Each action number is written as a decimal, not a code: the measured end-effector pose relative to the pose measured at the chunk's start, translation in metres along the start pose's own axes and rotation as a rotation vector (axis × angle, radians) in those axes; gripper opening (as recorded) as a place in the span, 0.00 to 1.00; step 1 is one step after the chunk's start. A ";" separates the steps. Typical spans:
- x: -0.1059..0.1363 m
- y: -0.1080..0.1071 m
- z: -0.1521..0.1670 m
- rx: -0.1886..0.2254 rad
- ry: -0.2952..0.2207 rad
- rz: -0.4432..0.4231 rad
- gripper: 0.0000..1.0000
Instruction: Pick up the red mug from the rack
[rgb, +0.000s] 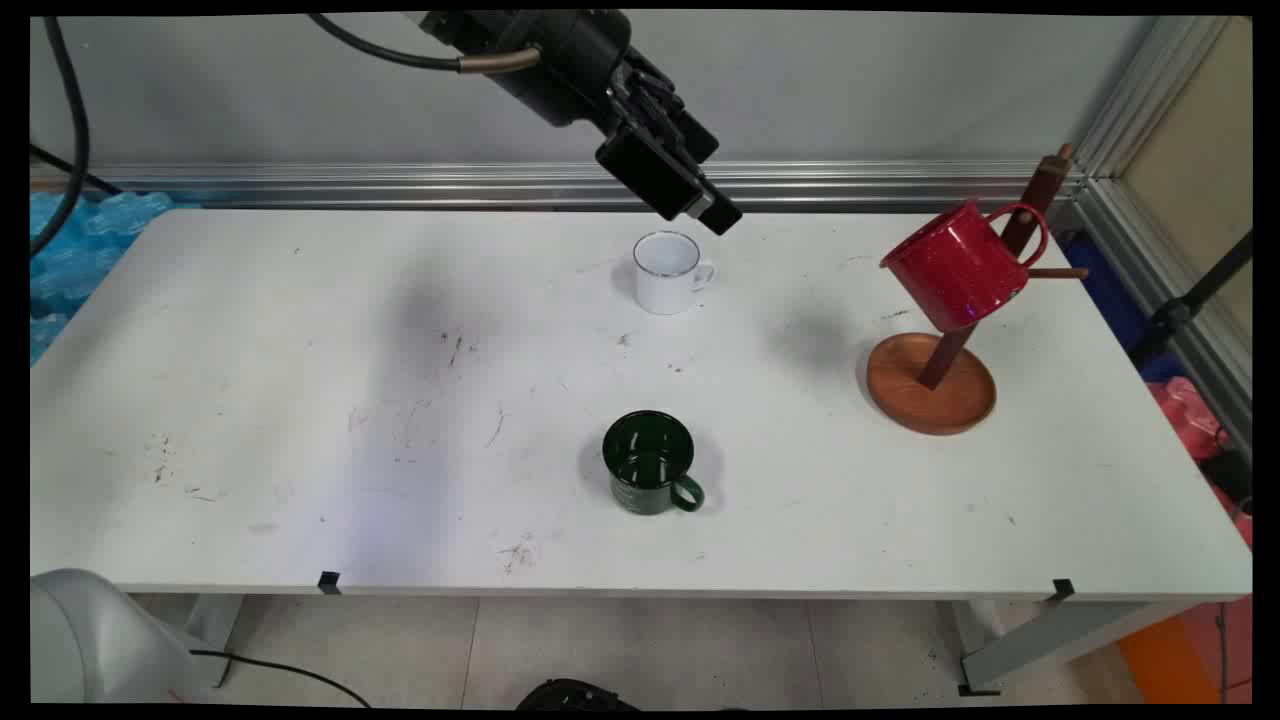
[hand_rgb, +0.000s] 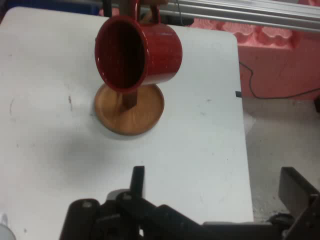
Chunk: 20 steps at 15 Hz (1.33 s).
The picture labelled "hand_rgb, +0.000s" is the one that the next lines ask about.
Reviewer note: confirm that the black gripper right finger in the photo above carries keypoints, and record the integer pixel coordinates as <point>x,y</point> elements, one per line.
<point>302,200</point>

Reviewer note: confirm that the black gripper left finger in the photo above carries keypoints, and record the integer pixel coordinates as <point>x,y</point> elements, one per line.
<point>125,220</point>

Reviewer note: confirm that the red enamel mug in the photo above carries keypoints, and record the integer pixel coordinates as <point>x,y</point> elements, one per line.
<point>162,55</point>

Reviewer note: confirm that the wooden mug tree stand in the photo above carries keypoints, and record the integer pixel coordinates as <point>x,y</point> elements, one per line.
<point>140,117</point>

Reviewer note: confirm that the black tape marker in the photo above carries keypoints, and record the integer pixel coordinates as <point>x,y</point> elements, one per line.
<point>238,94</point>

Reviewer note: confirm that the black tripod stand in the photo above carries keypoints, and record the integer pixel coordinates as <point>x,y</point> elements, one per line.
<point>107,6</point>

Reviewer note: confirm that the blue plastic bin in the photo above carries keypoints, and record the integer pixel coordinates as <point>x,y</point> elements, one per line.
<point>50,5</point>

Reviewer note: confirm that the aluminium corner frame profile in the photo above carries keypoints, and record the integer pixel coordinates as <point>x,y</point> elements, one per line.
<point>250,15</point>

